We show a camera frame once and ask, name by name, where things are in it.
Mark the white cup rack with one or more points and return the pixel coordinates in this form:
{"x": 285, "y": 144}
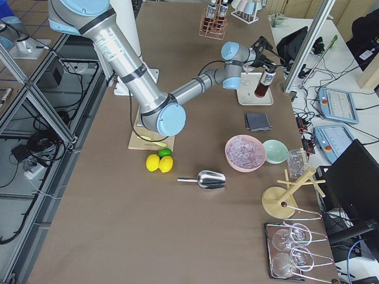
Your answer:
{"x": 246, "y": 10}

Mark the aluminium frame post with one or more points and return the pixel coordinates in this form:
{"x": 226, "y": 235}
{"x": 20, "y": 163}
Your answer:
{"x": 313, "y": 32}

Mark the yellow plastic knife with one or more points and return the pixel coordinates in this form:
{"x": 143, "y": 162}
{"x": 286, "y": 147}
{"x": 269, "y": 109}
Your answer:
{"x": 158, "y": 143}

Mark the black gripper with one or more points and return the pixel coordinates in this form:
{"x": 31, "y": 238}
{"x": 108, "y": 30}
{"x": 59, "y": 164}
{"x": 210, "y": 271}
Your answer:
{"x": 259, "y": 61}

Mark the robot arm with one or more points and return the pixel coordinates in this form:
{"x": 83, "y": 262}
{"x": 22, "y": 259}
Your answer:
{"x": 160, "y": 112}

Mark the clear wine glass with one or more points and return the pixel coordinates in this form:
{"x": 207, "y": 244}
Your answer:
{"x": 245, "y": 75}

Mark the grey folded cloth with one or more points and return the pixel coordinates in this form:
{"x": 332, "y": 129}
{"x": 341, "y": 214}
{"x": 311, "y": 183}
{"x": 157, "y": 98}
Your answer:
{"x": 257, "y": 122}

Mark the green bowl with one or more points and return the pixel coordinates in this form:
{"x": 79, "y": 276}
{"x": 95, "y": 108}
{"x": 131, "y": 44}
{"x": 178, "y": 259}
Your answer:
{"x": 276, "y": 151}

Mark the wooden glass holder stand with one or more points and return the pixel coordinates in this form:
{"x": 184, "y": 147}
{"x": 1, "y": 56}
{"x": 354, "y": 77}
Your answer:
{"x": 279, "y": 202}

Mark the blue teach pendant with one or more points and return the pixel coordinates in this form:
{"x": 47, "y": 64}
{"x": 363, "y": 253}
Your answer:
{"x": 333, "y": 140}
{"x": 337, "y": 105}

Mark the wooden cutting board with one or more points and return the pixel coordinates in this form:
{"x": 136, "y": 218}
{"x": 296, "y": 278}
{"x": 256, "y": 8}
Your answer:
{"x": 136, "y": 143}

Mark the yellow lemon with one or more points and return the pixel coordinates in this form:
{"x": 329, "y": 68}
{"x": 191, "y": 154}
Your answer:
{"x": 152, "y": 162}
{"x": 166, "y": 163}

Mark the pink bowl with ice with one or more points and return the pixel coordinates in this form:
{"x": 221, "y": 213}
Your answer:
{"x": 245, "y": 153}

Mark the copper wire bottle basket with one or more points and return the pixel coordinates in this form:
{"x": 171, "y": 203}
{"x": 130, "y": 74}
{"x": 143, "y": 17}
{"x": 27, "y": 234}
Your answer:
{"x": 215, "y": 28}

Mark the black glass tray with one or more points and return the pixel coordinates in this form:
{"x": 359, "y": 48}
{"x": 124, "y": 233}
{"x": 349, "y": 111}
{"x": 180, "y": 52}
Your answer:
{"x": 289, "y": 254}

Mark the metal ice scoop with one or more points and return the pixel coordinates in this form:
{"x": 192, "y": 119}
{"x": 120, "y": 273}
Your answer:
{"x": 207, "y": 180}

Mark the green lime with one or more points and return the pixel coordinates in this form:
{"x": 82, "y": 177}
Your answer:
{"x": 164, "y": 152}

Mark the tea bottle white cap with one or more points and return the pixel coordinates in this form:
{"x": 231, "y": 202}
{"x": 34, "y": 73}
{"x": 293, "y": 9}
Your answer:
{"x": 263, "y": 85}

